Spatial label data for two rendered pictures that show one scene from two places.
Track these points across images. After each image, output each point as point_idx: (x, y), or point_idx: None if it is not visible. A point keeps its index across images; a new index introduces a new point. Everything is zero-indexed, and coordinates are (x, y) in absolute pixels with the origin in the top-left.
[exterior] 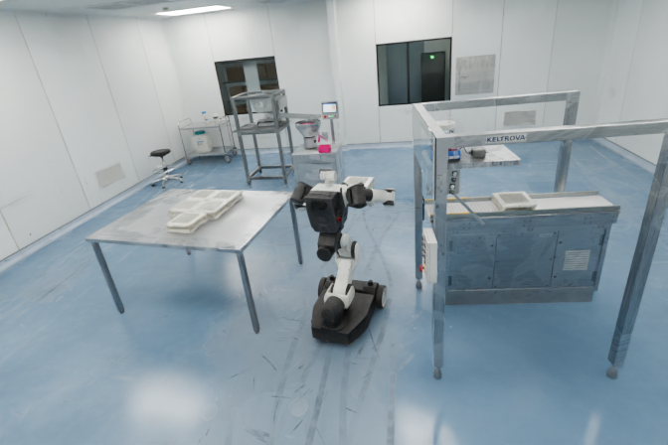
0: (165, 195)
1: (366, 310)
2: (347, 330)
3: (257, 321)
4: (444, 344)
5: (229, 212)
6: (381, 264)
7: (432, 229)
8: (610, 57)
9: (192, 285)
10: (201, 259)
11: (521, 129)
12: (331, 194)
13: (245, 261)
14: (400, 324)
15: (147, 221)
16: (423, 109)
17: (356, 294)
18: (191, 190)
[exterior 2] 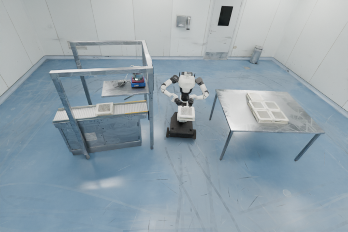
0: (313, 124)
1: (171, 120)
2: (175, 112)
3: (209, 116)
4: (143, 122)
5: (248, 109)
6: (173, 163)
7: (140, 215)
8: None
9: (260, 137)
10: (280, 156)
11: (119, 41)
12: (183, 73)
13: (215, 96)
14: (159, 128)
15: (279, 101)
16: (147, 58)
17: (177, 126)
18: (306, 130)
